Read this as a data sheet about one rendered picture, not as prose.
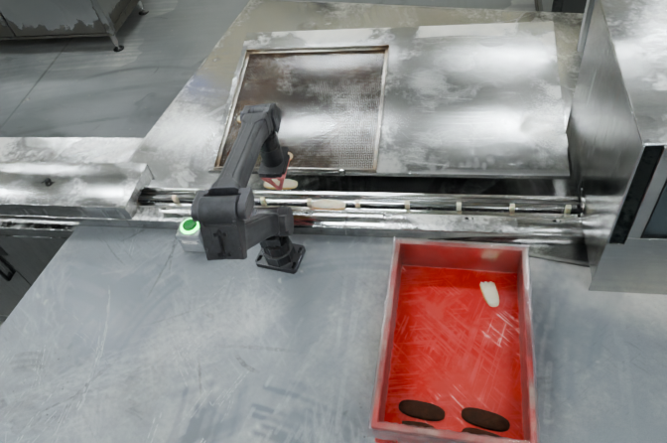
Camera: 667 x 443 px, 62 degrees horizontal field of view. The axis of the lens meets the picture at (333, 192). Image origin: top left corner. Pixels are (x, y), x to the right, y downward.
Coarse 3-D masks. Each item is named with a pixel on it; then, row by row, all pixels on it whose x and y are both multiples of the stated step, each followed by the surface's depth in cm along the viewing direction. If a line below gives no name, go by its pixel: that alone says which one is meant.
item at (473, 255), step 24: (408, 240) 139; (432, 240) 138; (456, 240) 137; (408, 264) 145; (432, 264) 143; (456, 264) 141; (480, 264) 139; (504, 264) 137; (528, 264) 130; (528, 288) 125; (384, 312) 127; (528, 312) 122; (384, 336) 123; (528, 336) 118; (384, 360) 119; (528, 360) 115; (384, 384) 118; (528, 384) 111; (384, 408) 119; (528, 408) 108; (384, 432) 110; (408, 432) 108; (432, 432) 108; (456, 432) 107; (528, 432) 107
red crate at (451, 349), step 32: (416, 288) 141; (448, 288) 140; (512, 288) 137; (416, 320) 135; (448, 320) 134; (480, 320) 133; (512, 320) 132; (416, 352) 130; (448, 352) 129; (480, 352) 127; (512, 352) 126; (416, 384) 124; (448, 384) 124; (480, 384) 123; (512, 384) 122; (384, 416) 121; (448, 416) 119; (512, 416) 117
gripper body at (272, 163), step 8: (264, 152) 144; (272, 152) 144; (280, 152) 146; (264, 160) 147; (272, 160) 146; (280, 160) 148; (264, 168) 148; (272, 168) 148; (280, 168) 147; (264, 176) 148; (280, 176) 147
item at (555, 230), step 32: (96, 224) 170; (128, 224) 167; (160, 224) 165; (320, 224) 154; (352, 224) 152; (384, 224) 151; (416, 224) 149; (448, 224) 148; (480, 224) 146; (512, 224) 145; (544, 224) 144; (576, 224) 142
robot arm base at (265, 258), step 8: (288, 240) 150; (264, 248) 148; (272, 248) 146; (280, 248) 145; (288, 248) 148; (296, 248) 153; (304, 248) 153; (264, 256) 152; (272, 256) 147; (280, 256) 148; (288, 256) 148; (296, 256) 151; (256, 264) 152; (264, 264) 151; (272, 264) 150; (280, 264) 149; (288, 264) 150; (296, 264) 149; (288, 272) 150
